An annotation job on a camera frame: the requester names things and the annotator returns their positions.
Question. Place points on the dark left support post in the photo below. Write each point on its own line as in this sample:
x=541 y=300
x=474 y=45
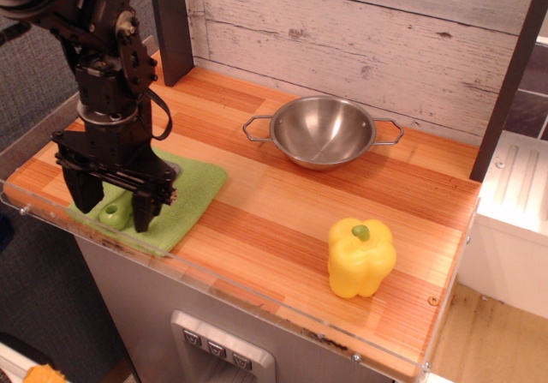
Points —
x=174 y=40

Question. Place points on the grey toy kitchen cabinet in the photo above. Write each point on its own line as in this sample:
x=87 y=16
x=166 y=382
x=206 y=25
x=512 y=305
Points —
x=142 y=290

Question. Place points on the dark support post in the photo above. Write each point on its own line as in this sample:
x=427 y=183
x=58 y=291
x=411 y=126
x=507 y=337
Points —
x=518 y=63
x=174 y=40

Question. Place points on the dark right support post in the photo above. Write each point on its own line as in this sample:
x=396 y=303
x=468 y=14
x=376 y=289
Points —
x=518 y=63

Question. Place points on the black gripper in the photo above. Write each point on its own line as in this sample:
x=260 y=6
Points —
x=110 y=143

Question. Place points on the steel two-handled bowl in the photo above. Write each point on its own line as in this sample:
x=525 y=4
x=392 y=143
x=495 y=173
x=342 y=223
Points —
x=321 y=133

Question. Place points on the green cloth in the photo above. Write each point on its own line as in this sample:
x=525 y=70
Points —
x=196 y=187

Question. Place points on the clear acrylic guard rail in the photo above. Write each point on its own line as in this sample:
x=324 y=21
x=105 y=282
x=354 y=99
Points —
x=263 y=248

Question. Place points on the green handled grey spatula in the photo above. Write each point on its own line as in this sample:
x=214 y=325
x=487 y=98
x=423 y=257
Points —
x=116 y=211

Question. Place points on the orange object bottom left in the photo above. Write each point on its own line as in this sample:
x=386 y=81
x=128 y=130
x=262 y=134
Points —
x=44 y=374

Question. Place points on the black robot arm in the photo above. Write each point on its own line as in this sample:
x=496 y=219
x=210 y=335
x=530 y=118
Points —
x=102 y=44

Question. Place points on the yellow toy bell pepper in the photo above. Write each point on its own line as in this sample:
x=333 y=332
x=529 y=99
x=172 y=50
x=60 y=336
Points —
x=361 y=256

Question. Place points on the silver dispenser button panel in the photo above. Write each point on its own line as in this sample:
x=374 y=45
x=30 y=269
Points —
x=210 y=354

